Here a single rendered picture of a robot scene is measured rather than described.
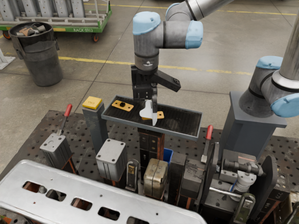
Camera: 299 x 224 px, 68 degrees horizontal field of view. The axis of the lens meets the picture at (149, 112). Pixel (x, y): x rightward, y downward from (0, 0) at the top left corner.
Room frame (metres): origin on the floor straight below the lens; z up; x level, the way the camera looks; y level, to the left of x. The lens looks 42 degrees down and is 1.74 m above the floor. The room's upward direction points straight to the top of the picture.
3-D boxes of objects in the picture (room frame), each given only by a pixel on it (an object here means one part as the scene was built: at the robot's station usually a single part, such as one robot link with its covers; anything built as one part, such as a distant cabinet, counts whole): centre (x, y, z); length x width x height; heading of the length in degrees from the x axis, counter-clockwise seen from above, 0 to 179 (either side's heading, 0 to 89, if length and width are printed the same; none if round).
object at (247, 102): (0.75, -0.47, 1.15); 0.15 x 0.15 x 0.10
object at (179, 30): (0.63, -0.09, 1.48); 0.11 x 0.11 x 0.08; 0
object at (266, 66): (0.74, -0.47, 1.27); 0.13 x 0.12 x 0.14; 0
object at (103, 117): (0.63, -0.01, 1.16); 0.37 x 0.14 x 0.02; 72
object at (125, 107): (0.68, 0.11, 1.17); 0.08 x 0.04 x 0.01; 63
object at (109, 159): (0.50, 0.14, 0.90); 0.13 x 0.10 x 0.41; 162
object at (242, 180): (0.40, -0.28, 0.94); 0.18 x 0.13 x 0.49; 72
